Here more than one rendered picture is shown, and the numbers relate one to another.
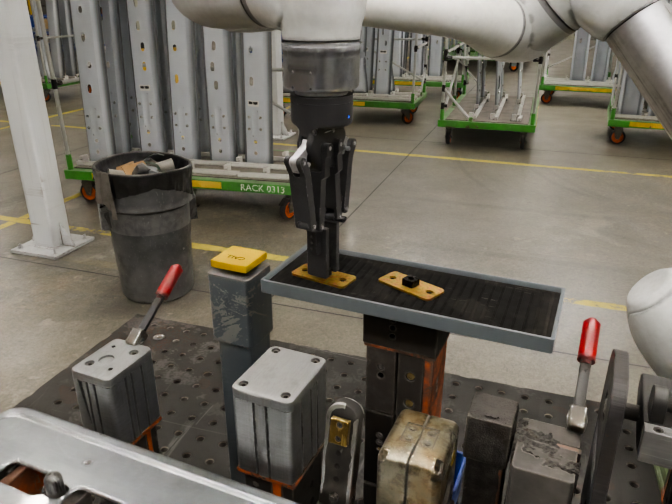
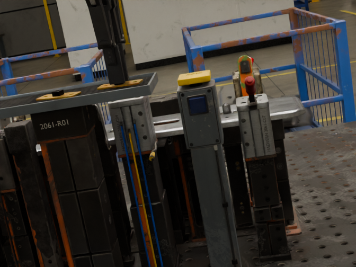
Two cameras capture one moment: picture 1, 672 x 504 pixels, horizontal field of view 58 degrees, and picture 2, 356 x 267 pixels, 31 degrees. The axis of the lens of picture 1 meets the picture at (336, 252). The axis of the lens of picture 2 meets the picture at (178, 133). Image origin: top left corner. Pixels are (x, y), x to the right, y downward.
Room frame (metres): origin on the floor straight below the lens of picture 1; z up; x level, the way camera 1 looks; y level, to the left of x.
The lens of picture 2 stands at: (1.92, -0.27, 1.36)
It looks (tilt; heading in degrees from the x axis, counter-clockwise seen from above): 14 degrees down; 162
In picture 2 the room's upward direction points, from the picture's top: 10 degrees counter-clockwise
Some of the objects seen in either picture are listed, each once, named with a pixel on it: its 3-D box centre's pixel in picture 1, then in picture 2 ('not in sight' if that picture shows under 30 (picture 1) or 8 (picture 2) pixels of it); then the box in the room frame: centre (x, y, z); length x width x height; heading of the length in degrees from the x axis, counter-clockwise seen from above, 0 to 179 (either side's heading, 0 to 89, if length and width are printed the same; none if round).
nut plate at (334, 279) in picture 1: (323, 272); (119, 82); (0.73, 0.02, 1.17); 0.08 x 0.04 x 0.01; 58
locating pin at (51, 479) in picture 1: (54, 486); (227, 110); (0.52, 0.31, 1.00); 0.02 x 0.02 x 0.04
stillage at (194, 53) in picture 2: not in sight; (261, 100); (-1.61, 1.43, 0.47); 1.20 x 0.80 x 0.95; 162
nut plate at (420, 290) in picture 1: (410, 282); (58, 94); (0.70, -0.10, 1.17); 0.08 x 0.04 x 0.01; 46
